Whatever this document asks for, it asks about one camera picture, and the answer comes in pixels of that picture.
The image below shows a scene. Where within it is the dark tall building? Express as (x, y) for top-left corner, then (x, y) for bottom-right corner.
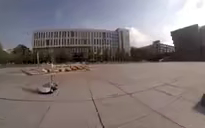
(169, 23), (205, 62)

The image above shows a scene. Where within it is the pile of stone slabs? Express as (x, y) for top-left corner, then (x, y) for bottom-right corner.
(21, 63), (92, 76)

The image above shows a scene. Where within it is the large white many-windowed building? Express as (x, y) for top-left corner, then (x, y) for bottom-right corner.
(32, 27), (131, 63)

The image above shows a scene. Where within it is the row of trees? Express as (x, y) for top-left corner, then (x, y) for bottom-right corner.
(0, 40), (164, 65)

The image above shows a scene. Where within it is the pale lamp pole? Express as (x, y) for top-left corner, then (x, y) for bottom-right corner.
(36, 50), (40, 66)

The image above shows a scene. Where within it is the small white wheeled robot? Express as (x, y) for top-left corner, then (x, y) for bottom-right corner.
(36, 73), (59, 95)

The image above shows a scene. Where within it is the grey concrete paved plaza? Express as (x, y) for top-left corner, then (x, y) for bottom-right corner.
(0, 61), (205, 128)

